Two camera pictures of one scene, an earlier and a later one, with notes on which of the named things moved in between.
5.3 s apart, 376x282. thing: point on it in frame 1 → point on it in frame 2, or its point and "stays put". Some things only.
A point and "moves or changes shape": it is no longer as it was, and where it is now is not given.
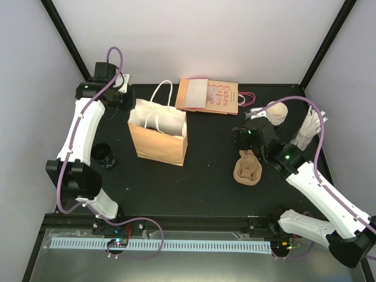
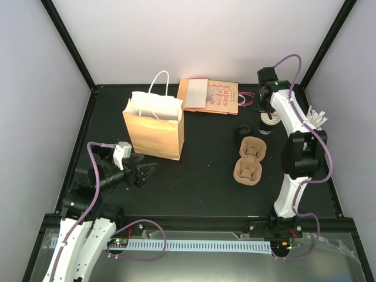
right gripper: x=239 y=135 → x=258 y=108
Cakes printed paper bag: x=224 y=97 stays put
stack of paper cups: x=277 y=113 stays put
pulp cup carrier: x=248 y=169 stays put
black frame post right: x=344 y=12 stays put
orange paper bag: x=159 y=131 moves or changes shape
